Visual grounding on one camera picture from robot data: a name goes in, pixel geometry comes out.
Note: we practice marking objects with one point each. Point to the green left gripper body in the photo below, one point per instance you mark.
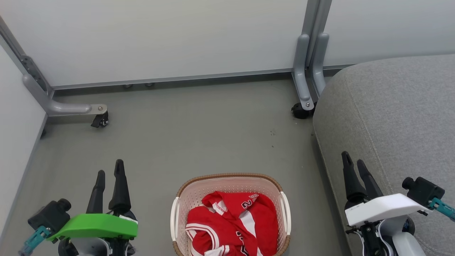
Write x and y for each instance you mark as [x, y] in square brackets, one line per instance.
[93, 226]

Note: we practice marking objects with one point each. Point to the grey partition foot with screw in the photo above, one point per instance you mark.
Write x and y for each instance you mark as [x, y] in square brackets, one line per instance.
[302, 74]

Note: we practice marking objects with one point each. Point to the grey fabric sofa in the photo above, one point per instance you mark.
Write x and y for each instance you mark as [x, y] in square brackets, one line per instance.
[394, 121]

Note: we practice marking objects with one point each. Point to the grey partition bottom rail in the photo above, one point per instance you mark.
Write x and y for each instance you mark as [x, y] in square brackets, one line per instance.
[170, 80]

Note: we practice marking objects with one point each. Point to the grey slanted partition post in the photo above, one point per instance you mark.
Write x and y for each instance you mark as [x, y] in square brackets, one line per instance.
[25, 60]

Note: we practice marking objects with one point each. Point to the small black caster wheel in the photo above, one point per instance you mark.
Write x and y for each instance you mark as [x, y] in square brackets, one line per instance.
[101, 121]

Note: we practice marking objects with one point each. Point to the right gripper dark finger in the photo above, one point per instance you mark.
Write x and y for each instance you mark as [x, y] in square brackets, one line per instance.
[369, 183]
[352, 181]

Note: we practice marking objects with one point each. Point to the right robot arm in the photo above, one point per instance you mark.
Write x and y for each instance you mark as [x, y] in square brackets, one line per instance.
[403, 238]

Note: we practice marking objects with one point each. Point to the plain grey partition foot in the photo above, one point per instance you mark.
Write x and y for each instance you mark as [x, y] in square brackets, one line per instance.
[319, 67]

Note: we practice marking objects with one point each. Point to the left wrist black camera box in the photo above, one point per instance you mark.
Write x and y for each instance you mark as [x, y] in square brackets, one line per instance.
[51, 215]

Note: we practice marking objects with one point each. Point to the grey vertical partition post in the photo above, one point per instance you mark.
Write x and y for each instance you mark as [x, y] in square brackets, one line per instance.
[317, 17]

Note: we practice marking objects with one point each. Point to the red white sports jersey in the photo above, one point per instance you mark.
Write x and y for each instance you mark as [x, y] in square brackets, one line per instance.
[231, 227]

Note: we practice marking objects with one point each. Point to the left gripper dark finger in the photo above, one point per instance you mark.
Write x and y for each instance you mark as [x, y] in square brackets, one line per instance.
[96, 197]
[120, 192]

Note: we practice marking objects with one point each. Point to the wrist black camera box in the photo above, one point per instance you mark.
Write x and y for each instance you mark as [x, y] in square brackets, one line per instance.
[51, 215]
[424, 192]

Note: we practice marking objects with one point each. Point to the large black caster wheel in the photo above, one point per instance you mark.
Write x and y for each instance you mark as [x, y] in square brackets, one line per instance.
[300, 111]

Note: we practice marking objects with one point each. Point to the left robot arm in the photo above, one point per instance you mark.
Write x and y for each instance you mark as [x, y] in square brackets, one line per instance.
[85, 248]

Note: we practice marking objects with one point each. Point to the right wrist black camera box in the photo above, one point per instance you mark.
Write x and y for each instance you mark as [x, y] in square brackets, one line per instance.
[424, 192]

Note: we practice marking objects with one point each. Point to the long grey partition foot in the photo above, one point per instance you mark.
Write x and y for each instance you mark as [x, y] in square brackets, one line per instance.
[60, 106]

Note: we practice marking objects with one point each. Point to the white woven laundry basket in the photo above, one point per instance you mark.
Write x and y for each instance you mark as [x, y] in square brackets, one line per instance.
[193, 199]

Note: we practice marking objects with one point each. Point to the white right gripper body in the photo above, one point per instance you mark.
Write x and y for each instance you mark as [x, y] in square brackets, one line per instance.
[384, 209]

